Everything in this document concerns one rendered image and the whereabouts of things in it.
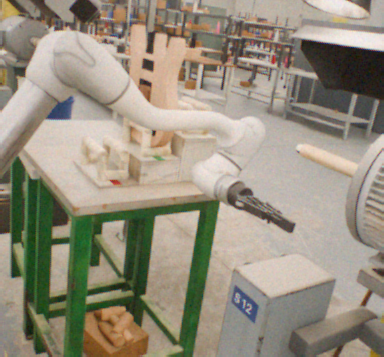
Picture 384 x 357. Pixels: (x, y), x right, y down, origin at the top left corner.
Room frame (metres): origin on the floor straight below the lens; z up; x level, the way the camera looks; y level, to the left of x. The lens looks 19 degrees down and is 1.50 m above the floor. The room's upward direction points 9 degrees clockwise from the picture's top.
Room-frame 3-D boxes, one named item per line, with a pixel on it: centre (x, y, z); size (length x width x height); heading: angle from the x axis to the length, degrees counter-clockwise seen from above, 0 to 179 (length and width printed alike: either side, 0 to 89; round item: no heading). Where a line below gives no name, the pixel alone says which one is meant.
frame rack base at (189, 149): (1.73, 0.06, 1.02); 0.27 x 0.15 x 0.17; 36
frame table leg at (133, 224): (2.02, 0.23, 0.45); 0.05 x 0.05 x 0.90; 36
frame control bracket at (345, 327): (0.68, -0.29, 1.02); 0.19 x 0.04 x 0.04; 126
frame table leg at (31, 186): (1.73, 0.64, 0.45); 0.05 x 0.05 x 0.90; 36
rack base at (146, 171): (1.65, 0.19, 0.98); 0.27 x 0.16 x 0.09; 36
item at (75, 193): (1.65, 0.27, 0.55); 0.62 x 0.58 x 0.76; 36
